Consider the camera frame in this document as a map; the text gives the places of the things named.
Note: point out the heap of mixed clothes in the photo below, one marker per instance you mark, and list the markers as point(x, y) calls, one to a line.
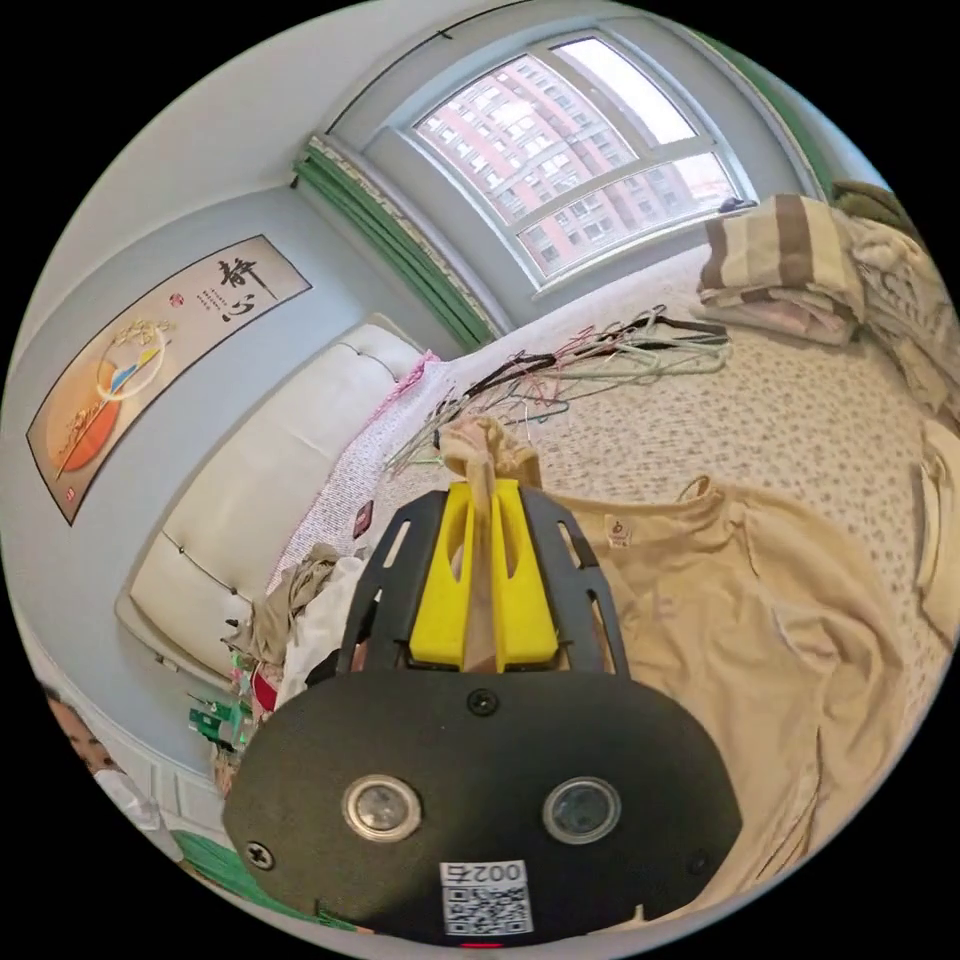
point(300, 615)

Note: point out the light yellow long sleeve shirt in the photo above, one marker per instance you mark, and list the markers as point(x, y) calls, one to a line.
point(750, 637)

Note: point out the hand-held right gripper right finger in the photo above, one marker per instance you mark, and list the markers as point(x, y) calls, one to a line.
point(525, 600)

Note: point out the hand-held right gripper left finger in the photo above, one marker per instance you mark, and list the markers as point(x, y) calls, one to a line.
point(444, 592)

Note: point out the green curtain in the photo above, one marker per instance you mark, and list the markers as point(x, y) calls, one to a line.
point(390, 240)
point(795, 112)

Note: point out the pile of clothes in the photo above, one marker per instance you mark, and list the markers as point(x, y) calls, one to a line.
point(832, 277)

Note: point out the heap of clothes hangers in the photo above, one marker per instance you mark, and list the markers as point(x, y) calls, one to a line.
point(555, 367)

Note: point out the bed with floral sheet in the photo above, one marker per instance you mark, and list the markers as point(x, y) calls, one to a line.
point(675, 420)

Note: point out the window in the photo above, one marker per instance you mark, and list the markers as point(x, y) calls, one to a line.
point(577, 150)

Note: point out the framed calligraphy wall picture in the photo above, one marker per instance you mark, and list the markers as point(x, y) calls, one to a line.
point(142, 367)

